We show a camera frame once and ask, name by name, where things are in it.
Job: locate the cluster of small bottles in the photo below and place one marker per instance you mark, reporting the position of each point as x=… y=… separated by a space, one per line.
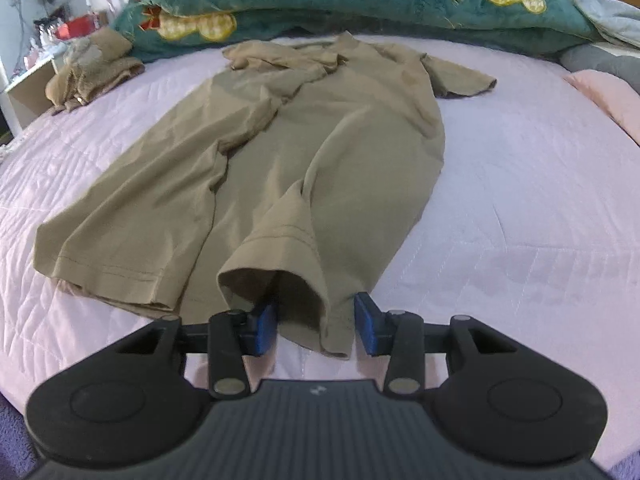
x=45 y=40

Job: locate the folded khaki garment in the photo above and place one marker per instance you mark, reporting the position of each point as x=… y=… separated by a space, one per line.
x=95 y=72

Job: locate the grey pillow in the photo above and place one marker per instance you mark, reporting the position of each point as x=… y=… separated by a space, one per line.
x=605 y=62

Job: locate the khaki short-sleeved shirt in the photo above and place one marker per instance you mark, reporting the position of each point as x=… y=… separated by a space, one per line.
x=325 y=160

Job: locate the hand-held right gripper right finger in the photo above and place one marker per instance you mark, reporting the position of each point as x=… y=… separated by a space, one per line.
x=367 y=325

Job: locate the pink pillow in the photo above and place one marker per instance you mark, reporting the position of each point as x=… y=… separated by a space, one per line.
x=610 y=95

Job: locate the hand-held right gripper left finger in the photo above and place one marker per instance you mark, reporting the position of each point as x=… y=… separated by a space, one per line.
x=262 y=327

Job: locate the red box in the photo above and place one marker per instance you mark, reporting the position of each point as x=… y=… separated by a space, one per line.
x=75 y=27

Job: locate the pale grey crumpled cloth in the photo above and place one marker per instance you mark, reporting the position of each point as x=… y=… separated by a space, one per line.
x=615 y=17

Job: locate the white nightstand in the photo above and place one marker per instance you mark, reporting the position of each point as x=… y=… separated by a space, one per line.
x=30 y=90

